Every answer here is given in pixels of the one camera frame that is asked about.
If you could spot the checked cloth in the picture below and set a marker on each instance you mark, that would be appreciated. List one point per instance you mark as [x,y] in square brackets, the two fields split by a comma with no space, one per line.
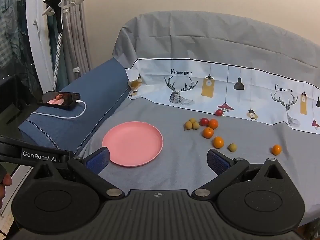
[7,30]

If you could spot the black smartphone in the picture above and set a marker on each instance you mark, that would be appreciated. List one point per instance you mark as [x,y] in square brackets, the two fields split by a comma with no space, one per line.
[60,100]

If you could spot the small orange with stem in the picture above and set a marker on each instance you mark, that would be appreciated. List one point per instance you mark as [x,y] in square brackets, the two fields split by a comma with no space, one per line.
[213,123]

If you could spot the pink plate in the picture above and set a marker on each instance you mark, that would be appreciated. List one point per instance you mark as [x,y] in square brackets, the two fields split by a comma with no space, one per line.
[132,142]

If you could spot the grey printed sofa sheet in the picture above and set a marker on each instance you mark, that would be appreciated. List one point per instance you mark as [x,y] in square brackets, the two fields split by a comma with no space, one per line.
[225,55]

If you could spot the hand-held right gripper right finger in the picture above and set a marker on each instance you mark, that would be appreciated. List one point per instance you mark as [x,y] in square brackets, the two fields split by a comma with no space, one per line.
[218,161]

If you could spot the yellow longan with stem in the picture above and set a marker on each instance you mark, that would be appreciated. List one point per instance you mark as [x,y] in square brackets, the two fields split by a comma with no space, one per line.
[188,125]

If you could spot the white curtain clip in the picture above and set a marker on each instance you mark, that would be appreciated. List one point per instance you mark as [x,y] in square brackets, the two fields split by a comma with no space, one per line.
[76,69]

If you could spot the red cherry tomato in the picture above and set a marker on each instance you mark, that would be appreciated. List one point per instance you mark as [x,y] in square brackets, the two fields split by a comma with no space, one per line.
[219,112]
[204,121]

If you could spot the blue sofa armrest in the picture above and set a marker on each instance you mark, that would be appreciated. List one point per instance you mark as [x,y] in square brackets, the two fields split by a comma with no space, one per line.
[100,90]

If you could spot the black garment steamer head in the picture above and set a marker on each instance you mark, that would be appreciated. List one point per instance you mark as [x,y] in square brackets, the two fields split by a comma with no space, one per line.
[58,17]

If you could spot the grey curtain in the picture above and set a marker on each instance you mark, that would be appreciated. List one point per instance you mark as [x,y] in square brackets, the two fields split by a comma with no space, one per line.
[75,42]

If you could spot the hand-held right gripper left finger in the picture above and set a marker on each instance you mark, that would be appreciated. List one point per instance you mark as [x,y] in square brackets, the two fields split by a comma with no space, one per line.
[97,158]

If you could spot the white door frame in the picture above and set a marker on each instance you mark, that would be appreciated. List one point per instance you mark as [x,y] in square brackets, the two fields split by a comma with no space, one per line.
[41,55]

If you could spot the person's left hand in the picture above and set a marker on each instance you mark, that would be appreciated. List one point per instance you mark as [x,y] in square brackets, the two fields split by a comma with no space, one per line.
[6,180]

